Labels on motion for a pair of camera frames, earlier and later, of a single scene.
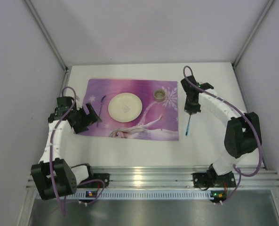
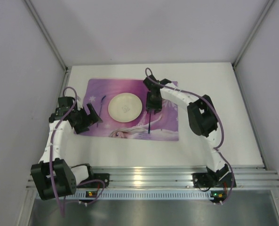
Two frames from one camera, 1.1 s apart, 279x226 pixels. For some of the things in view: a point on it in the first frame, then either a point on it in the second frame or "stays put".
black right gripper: (192, 107) to (153, 107)
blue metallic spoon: (188, 126) to (148, 132)
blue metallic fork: (99, 111) stays put
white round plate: (124, 107) stays put
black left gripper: (87, 117) stays put
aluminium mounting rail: (170, 177) stays put
